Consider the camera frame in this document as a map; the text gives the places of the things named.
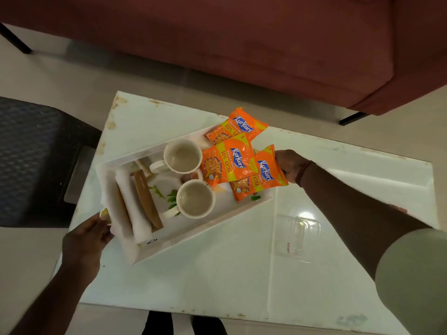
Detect person's right hand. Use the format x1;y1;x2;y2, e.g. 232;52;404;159
275;149;312;187

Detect black trousers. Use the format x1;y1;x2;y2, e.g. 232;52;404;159
141;310;228;335

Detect white paper napkins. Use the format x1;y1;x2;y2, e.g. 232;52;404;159
99;167;153;245

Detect brown wooden napkin holder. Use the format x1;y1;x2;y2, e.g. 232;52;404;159
134;169;164;231

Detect white floral mug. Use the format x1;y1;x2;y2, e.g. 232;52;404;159
162;179;217;220
149;138;203;175

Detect person's left forearm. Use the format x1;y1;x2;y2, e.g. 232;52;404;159
8;265;102;335

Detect white floral tray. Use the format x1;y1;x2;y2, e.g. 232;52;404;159
95;125;275;266

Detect red fabric sofa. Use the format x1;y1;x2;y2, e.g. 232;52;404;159
0;0;447;126

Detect person's left hand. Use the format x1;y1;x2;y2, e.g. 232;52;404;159
62;212;114;280

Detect person's right forearm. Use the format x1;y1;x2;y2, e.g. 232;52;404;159
300;162;432;281

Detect clear plastic box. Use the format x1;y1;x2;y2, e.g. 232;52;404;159
274;214;322;259

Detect red thread wristband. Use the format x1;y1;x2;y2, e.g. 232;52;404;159
295;161;315;188

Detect black textured stool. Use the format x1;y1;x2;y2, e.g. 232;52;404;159
0;96;102;229

